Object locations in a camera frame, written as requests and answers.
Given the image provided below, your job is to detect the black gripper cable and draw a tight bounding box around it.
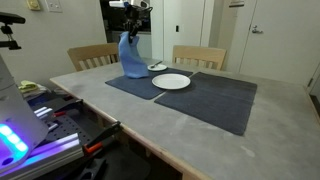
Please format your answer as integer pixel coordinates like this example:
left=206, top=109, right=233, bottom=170
left=141, top=5, right=154, bottom=17

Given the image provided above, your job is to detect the black clamp with orange handle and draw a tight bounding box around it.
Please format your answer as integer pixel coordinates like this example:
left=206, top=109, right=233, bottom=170
left=82, top=120, right=123, bottom=156
left=49, top=98, right=84, bottom=118

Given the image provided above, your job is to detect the white closet door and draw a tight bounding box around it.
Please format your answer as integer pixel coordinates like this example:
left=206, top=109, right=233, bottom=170
left=162, top=0, right=205, bottom=64

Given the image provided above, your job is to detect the white door with lever handle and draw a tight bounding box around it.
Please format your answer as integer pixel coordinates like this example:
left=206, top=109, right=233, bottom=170
left=239, top=0, right=320, bottom=88

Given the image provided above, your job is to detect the white kitchen cabinet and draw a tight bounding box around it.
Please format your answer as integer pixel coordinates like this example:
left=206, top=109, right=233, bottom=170
left=139, top=33, right=153, bottom=60

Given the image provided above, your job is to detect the silver metal spoon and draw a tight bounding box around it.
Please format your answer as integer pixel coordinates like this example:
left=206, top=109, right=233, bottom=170
left=149, top=60, right=164, bottom=70

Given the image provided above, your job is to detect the small white round plate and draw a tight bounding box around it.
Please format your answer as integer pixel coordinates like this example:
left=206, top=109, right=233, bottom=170
left=147, top=63, right=168, bottom=72

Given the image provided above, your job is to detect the light wooden slatted chair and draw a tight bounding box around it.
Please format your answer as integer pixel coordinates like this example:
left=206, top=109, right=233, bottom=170
left=171, top=44, right=228, bottom=72
left=66, top=42, right=121, bottom=73

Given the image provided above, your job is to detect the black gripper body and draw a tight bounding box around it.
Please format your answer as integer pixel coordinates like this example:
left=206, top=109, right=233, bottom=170
left=124, top=5, right=145, bottom=25

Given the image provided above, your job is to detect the yellowish wall thermostat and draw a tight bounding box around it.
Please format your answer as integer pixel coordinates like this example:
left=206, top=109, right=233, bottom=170
left=26, top=0, right=42, bottom=12

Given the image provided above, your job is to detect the silver door lever handle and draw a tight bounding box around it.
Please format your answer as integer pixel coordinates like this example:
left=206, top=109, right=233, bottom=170
left=250, top=24, right=264, bottom=35

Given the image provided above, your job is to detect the white light switch plate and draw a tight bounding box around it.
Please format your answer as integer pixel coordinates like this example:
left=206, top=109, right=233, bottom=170
left=44, top=0, right=64, bottom=14

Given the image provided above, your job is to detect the blue microfibre towel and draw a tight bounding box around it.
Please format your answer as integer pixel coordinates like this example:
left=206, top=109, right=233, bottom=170
left=117, top=30, right=150, bottom=80

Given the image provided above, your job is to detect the small wall sign plate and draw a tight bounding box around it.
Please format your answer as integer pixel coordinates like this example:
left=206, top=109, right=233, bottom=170
left=228, top=0, right=246, bottom=9

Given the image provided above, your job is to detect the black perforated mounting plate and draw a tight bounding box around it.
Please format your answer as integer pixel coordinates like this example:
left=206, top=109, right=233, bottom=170
left=41, top=113, right=96, bottom=148

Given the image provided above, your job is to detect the silver aluminium extrusion rail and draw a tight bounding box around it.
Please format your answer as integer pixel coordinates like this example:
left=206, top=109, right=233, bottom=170
left=0, top=132, right=84, bottom=180
left=33, top=105, right=60, bottom=133

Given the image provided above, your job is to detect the black camera on mount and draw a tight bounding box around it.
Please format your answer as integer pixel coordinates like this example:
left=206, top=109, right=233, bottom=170
left=0, top=12, right=27, bottom=52

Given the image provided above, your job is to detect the yellow green cloth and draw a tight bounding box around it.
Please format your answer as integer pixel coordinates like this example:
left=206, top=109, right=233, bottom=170
left=17, top=80, right=39, bottom=95

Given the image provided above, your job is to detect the dark blue woven placemat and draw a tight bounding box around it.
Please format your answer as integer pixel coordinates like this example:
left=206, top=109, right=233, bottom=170
left=105, top=66, right=194, bottom=101
left=153, top=71, right=258, bottom=137

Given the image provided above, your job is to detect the large white round plate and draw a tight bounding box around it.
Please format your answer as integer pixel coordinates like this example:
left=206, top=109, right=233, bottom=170
left=151, top=73, right=192, bottom=91

